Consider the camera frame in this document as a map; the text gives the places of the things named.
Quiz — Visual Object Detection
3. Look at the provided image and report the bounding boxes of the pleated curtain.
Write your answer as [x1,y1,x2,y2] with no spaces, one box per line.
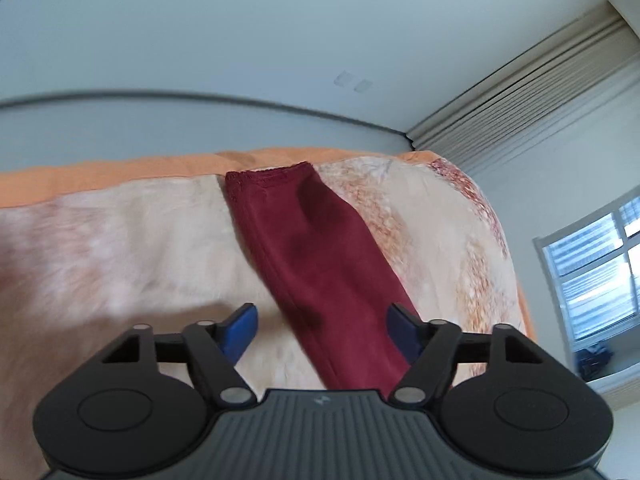
[406,0,640,177]

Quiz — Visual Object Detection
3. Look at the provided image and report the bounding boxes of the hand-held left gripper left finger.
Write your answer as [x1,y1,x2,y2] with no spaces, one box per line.
[102,302,260,408]

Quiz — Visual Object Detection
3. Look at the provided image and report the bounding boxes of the maroon pants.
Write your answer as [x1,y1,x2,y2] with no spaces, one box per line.
[224,161,423,392]

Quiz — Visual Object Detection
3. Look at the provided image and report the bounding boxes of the glass window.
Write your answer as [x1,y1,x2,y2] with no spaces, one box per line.
[532,195,640,361]

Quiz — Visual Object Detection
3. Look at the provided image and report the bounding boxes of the dark bag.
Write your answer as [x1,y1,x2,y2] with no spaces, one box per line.
[575,342,615,382]

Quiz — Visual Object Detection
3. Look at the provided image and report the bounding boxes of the floral beige blanket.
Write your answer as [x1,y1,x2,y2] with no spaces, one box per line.
[0,152,526,398]

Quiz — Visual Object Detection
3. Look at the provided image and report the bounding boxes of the orange bed sheet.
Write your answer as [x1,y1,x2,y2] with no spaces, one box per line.
[0,147,537,343]

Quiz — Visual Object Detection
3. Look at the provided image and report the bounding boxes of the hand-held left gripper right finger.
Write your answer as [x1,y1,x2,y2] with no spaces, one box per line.
[386,302,546,407]

